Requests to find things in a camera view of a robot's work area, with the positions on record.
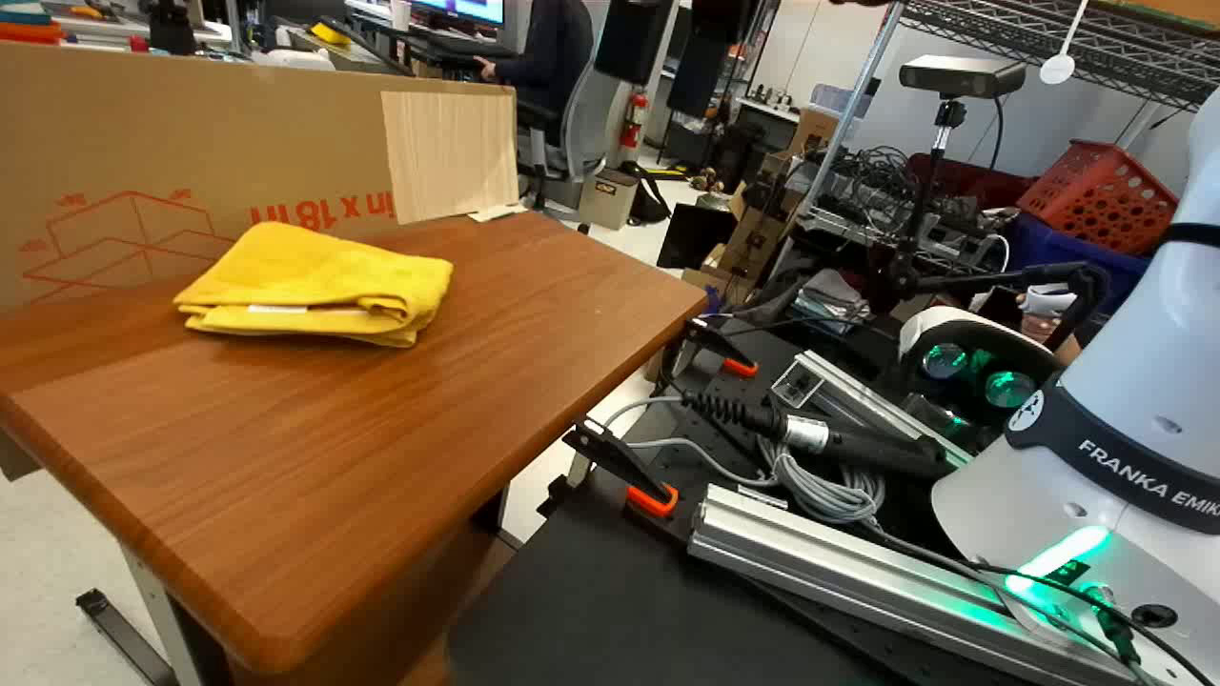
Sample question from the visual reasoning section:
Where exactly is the yellow towel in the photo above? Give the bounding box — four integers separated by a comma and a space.
173, 216, 458, 350

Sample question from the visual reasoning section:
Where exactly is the small cardboard box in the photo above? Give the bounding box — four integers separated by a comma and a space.
576, 167, 639, 232

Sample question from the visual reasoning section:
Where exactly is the short silver aluminium profile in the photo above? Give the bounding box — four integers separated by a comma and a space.
767, 347, 972, 468

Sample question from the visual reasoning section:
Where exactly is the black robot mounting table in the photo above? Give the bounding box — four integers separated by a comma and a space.
444, 318, 1148, 686

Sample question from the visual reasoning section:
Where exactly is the person in dark clothes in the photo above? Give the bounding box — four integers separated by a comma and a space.
474, 0, 598, 120

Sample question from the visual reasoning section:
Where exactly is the computer monitor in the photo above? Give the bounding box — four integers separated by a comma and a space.
411, 0, 531, 42

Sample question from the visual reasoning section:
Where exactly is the white VR headset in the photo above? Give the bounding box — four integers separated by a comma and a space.
894, 300, 1063, 426

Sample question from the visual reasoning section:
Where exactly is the blue plastic bin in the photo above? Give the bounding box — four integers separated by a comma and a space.
1005, 214, 1155, 308

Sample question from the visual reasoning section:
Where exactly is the red plastic basket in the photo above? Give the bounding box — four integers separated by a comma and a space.
1016, 139, 1181, 260

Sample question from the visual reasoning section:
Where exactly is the white round hanging lamp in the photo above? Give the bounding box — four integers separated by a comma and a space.
1036, 0, 1093, 92

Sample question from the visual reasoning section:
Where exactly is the large brown cardboard box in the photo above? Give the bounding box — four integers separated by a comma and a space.
0, 42, 517, 318

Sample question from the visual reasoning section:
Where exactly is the black clamp orange handle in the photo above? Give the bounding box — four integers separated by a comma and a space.
566, 416, 688, 525
683, 333, 761, 385

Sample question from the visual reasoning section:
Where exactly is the thick black cable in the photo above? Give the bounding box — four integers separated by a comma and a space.
683, 385, 951, 486

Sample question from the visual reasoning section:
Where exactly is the grey coiled cable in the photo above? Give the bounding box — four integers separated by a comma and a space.
758, 443, 894, 530

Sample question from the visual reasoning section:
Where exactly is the silver aluminium extrusion rail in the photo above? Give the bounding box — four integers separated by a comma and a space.
683, 479, 1148, 686

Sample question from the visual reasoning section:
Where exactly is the black camera on tripod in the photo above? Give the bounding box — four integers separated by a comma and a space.
895, 51, 1030, 265

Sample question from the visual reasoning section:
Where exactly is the metal wire shelf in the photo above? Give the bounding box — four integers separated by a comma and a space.
895, 0, 1220, 112

